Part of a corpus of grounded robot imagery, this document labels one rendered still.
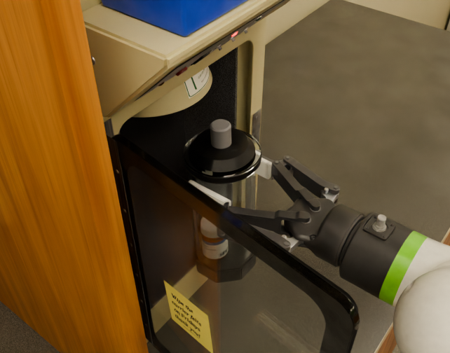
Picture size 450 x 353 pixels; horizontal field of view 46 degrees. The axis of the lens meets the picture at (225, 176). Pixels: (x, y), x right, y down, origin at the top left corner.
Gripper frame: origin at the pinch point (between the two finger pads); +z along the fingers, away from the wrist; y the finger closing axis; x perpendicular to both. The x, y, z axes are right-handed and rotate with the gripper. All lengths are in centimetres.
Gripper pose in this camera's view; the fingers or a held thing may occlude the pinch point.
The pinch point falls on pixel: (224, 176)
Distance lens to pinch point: 75.1
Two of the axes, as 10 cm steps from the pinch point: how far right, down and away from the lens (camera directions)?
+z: -7.9, -4.1, 4.5
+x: 0.1, 7.4, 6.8
